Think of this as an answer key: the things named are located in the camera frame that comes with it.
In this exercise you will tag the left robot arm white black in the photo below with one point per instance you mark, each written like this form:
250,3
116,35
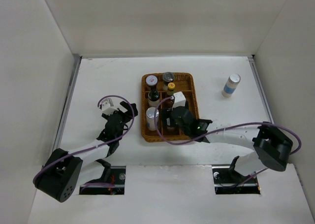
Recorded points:
59,176

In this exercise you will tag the tall jar silver lid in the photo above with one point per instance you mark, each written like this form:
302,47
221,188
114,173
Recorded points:
231,85

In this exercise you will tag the clear top salt grinder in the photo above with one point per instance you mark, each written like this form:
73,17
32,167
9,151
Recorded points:
167,78

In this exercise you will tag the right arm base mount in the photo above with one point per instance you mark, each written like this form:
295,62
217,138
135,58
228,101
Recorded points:
228,181

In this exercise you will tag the dark sauce bottle black cap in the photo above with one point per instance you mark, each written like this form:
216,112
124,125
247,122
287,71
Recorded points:
153,97

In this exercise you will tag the white jar silver lid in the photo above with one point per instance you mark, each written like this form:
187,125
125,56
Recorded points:
150,115

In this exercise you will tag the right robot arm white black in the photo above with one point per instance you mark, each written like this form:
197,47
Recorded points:
270,147

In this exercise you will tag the brown wicker basket tray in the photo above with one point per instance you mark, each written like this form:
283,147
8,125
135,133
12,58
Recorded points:
184,83

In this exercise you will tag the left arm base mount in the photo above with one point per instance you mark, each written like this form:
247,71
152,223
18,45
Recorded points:
111,182

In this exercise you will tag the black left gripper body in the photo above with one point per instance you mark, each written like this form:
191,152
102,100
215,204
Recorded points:
120,132

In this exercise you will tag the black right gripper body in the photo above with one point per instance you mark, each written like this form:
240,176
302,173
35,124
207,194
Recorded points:
186,131

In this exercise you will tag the red chili sauce bottle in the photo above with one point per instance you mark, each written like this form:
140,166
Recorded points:
169,93

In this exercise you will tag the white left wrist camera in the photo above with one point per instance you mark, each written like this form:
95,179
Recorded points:
107,107

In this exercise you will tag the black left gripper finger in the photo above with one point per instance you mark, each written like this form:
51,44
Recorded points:
131,109
104,116

